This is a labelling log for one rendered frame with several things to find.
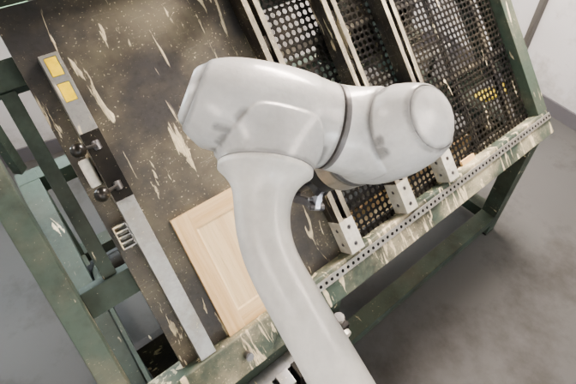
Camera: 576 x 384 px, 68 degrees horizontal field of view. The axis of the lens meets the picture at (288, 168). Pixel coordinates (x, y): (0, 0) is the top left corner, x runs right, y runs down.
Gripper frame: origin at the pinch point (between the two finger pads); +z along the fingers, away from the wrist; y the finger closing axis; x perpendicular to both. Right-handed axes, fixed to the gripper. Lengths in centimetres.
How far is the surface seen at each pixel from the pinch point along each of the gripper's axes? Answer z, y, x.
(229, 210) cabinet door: 56, 3, -2
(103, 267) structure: 61, -15, 32
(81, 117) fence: 45, 24, 41
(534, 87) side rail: 59, 70, -152
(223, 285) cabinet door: 59, -20, -2
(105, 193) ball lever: 37.1, 2.7, 33.1
